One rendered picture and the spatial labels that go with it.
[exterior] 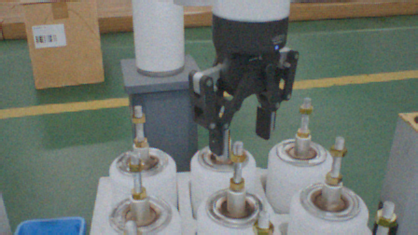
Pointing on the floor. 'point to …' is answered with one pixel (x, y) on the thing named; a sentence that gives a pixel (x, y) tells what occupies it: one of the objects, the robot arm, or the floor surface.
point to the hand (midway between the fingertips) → (243, 136)
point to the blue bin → (52, 227)
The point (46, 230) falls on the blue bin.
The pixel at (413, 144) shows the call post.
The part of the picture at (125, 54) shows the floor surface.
